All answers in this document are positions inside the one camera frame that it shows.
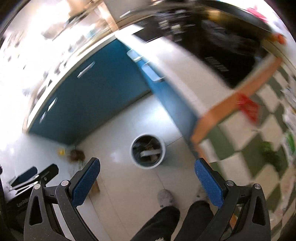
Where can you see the green vegetable scrap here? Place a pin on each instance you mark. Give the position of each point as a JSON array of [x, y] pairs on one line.
[[273, 157]]

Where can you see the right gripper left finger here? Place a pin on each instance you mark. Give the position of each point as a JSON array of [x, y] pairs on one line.
[[41, 222]]

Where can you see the left black trouser leg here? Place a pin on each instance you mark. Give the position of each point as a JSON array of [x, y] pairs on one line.
[[161, 226]]

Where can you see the black induction cooktop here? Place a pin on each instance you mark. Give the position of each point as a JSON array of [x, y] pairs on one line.
[[231, 56]]

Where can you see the cooking oil bottle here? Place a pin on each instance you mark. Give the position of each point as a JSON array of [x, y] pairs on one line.
[[73, 155]]

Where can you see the blue kitchen cabinets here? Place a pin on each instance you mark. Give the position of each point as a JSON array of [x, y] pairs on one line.
[[101, 87]]

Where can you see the right black trouser leg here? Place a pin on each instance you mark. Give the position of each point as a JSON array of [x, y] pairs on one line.
[[198, 217]]

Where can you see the left grey slipper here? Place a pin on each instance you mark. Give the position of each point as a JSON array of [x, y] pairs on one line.
[[165, 198]]

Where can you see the black wok pan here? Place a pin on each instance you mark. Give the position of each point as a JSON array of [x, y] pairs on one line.
[[224, 14]]

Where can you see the green white packet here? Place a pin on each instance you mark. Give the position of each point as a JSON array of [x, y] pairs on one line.
[[289, 146]]

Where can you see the grey slipper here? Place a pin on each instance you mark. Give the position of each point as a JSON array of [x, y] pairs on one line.
[[201, 194], [165, 198]]

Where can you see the right grey slipper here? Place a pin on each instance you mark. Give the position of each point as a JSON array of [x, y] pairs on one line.
[[201, 194]]

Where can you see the green white checkered mat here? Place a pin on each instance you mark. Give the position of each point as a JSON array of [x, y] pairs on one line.
[[232, 147]]

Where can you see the white round trash bin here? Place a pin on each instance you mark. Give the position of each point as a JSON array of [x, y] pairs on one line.
[[147, 151]]

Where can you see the red snack wrapper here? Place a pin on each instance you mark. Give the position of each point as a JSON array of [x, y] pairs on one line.
[[248, 107]]

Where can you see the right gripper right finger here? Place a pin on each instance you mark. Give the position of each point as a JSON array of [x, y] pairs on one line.
[[253, 221]]

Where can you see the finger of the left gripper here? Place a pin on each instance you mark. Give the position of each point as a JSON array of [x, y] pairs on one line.
[[48, 174], [23, 177]]

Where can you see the black trouser leg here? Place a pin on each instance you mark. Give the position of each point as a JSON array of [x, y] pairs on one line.
[[198, 217], [161, 226]]

